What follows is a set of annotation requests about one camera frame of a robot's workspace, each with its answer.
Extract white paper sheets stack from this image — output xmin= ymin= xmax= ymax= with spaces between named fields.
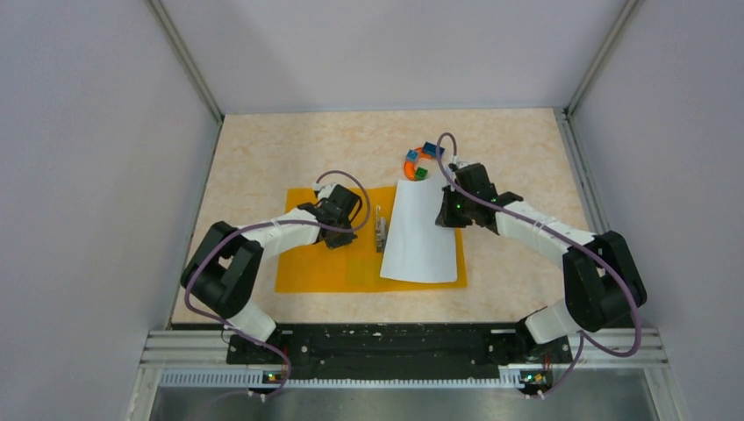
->
xmin=380 ymin=175 xmax=458 ymax=284

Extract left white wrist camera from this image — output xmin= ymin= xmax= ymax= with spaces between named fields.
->
xmin=311 ymin=182 xmax=337 ymax=200

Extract aluminium front rail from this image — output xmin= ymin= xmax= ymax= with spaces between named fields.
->
xmin=140 ymin=325 xmax=669 ymax=368

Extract white slotted cable duct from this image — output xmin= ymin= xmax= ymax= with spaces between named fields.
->
xmin=159 ymin=368 xmax=526 ymax=389

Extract orange plastic clip folder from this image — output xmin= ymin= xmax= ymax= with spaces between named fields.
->
xmin=275 ymin=185 xmax=468 ymax=293

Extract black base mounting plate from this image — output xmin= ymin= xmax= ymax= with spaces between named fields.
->
xmin=226 ymin=323 xmax=573 ymax=380

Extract light blue toy brick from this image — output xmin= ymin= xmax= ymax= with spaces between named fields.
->
xmin=404 ymin=149 xmax=419 ymax=163

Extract right aluminium frame post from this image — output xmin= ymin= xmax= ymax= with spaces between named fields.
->
xmin=563 ymin=0 xmax=644 ymax=120

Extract orange curved toy track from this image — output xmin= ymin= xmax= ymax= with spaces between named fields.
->
xmin=403 ymin=147 xmax=430 ymax=182

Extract dark blue toy brick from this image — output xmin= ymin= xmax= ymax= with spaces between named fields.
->
xmin=420 ymin=142 xmax=445 ymax=160

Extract green toy brick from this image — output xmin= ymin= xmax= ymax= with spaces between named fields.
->
xmin=413 ymin=167 xmax=428 ymax=181

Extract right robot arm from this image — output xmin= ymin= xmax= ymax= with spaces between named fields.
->
xmin=436 ymin=163 xmax=647 ymax=361

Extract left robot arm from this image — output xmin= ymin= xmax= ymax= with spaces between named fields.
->
xmin=181 ymin=183 xmax=362 ymax=363

